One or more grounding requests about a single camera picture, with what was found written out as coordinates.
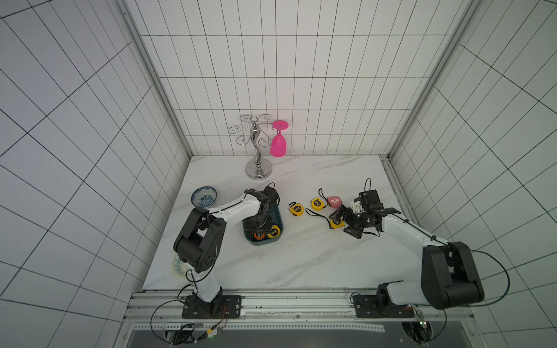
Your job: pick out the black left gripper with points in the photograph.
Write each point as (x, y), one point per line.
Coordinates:
(267, 222)

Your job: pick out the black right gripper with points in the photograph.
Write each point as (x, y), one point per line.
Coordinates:
(351, 220)

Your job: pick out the yellow tape measure with strap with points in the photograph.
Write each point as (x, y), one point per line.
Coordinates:
(333, 224)

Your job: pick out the pink tape measure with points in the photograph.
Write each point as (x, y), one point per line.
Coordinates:
(334, 201)

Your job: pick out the yellow 3m tape measure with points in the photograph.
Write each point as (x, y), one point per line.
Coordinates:
(320, 202)

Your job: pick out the small yellow 2m tape measure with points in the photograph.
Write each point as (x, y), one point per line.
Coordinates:
(296, 209)

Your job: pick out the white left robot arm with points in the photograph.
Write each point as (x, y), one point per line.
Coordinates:
(199, 242)

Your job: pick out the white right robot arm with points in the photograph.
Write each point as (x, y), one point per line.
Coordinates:
(449, 276)

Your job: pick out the dark teal storage box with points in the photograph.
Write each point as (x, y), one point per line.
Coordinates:
(275, 215)

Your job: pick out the yellow black tape measure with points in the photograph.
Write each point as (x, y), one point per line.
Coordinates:
(274, 232)

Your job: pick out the chrome glass holder stand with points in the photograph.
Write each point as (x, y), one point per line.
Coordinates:
(251, 132)

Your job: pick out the blue floral ceramic bowl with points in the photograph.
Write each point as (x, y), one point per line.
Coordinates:
(204, 197)

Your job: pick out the pink plastic wine glass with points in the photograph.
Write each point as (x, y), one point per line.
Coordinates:
(279, 143)

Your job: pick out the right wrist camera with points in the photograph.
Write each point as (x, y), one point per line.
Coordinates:
(368, 201)

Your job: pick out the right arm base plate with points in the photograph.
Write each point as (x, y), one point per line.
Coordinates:
(379, 305)

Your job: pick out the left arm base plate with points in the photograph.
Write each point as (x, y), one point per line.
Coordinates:
(211, 306)

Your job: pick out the aluminium mounting rail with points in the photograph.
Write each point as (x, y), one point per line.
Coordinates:
(282, 310)

